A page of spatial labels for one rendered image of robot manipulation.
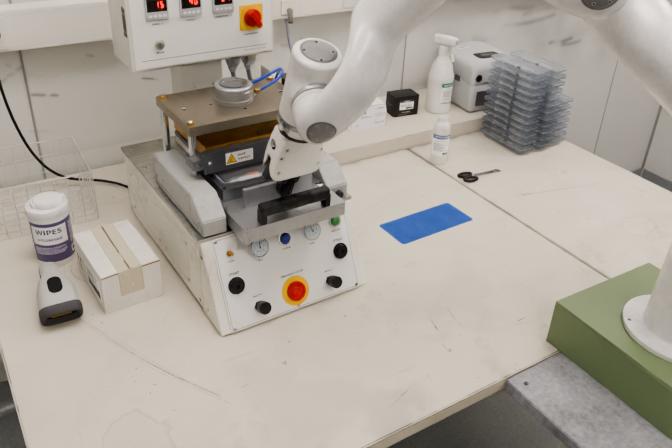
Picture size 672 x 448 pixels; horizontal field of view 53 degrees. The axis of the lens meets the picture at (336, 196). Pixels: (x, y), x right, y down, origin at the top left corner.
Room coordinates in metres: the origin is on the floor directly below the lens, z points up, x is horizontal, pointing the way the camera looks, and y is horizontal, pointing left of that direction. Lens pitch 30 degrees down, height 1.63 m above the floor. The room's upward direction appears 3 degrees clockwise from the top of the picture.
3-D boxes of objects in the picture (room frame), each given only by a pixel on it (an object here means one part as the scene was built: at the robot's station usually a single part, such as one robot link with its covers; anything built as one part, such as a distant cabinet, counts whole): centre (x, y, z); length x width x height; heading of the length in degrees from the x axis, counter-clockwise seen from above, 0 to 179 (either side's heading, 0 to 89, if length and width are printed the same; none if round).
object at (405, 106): (2.04, -0.20, 0.83); 0.09 x 0.06 x 0.07; 116
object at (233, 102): (1.34, 0.22, 1.08); 0.31 x 0.24 x 0.13; 124
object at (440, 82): (2.07, -0.32, 0.92); 0.09 x 0.08 x 0.25; 53
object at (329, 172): (1.32, 0.06, 0.96); 0.26 x 0.05 x 0.07; 34
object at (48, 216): (1.22, 0.62, 0.82); 0.09 x 0.09 x 0.15
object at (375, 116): (1.92, -0.01, 0.83); 0.23 x 0.12 x 0.07; 119
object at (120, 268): (1.14, 0.45, 0.80); 0.19 x 0.13 x 0.09; 33
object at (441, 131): (1.78, -0.30, 0.82); 0.05 x 0.05 x 0.14
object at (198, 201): (1.16, 0.30, 0.96); 0.25 x 0.05 x 0.07; 34
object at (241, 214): (1.20, 0.15, 0.97); 0.30 x 0.22 x 0.08; 34
